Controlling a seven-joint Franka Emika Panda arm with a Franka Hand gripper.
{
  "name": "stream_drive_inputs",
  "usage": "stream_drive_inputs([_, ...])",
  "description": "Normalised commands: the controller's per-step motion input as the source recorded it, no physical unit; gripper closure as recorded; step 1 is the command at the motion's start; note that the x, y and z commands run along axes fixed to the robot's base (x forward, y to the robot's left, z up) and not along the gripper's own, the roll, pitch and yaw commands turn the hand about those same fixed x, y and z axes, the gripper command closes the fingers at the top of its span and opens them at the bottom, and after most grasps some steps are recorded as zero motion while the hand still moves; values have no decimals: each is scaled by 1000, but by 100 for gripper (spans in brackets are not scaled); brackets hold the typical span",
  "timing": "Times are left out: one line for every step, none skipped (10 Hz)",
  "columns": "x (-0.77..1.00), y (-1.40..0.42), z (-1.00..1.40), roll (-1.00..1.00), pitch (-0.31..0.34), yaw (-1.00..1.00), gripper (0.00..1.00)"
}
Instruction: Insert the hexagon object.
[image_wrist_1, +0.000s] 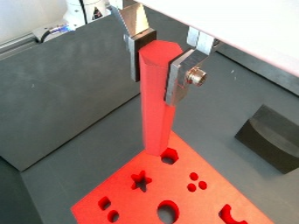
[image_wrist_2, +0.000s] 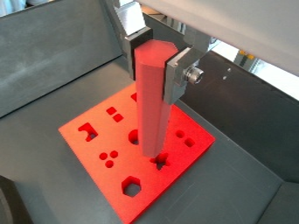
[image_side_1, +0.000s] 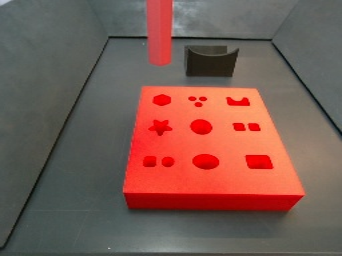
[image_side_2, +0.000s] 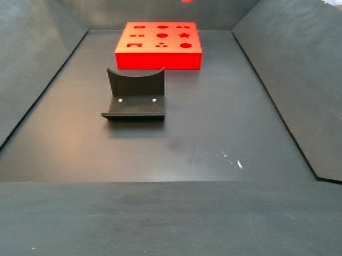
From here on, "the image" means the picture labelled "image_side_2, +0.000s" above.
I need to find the red shape sorter box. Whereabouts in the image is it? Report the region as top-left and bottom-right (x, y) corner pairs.
(115, 21), (203, 70)

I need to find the black curved holder stand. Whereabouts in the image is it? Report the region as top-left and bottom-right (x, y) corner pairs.
(101, 69), (165, 120)

